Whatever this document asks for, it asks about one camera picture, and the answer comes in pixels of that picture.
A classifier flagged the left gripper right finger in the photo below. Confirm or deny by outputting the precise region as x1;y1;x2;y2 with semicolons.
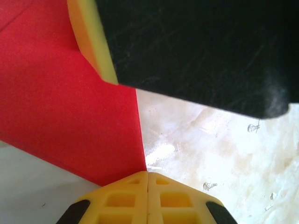
148;172;239;224

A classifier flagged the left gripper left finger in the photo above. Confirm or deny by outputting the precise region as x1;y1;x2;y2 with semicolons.
56;171;149;224

